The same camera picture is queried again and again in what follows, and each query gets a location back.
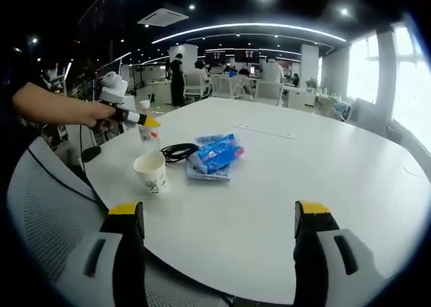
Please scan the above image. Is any ceiling air conditioner vent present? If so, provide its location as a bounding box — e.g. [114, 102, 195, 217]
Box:
[137, 3, 190, 28]

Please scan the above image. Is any small black oval object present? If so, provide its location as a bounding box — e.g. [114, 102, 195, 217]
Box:
[81, 145, 102, 163]

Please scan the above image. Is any person's left hand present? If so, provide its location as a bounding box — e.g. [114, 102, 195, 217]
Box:
[85, 101, 117, 130]

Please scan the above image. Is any curved ceiling light strip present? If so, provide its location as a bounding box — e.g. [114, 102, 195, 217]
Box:
[151, 22, 348, 45]

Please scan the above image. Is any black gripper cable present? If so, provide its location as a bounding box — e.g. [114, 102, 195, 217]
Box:
[28, 125, 102, 206]

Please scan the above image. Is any blue tissue pack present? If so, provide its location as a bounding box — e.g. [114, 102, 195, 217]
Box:
[191, 133, 246, 174]

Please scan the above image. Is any white table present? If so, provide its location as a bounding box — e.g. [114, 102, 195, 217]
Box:
[81, 96, 428, 306]

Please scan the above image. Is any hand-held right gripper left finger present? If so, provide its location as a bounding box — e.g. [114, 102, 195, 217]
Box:
[55, 201, 147, 307]

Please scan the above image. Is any grey mesh office chair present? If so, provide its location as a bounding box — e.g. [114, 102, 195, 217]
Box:
[6, 137, 234, 307]

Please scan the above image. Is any table cable cover plate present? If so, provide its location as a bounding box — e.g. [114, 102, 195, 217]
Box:
[232, 119, 298, 141]

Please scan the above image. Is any clear plastic water bottle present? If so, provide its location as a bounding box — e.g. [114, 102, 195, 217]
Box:
[137, 99, 163, 155]

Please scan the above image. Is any packaged blue sponge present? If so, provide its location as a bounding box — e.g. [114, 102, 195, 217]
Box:
[185, 134, 237, 182]

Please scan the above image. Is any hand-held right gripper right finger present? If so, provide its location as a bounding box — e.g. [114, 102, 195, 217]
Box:
[292, 200, 389, 307]

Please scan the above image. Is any white paper cup green print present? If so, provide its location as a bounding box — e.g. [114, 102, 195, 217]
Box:
[133, 152, 168, 197]

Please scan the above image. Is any white office chair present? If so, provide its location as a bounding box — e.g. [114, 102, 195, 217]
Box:
[255, 81, 286, 108]
[218, 76, 237, 98]
[183, 72, 211, 100]

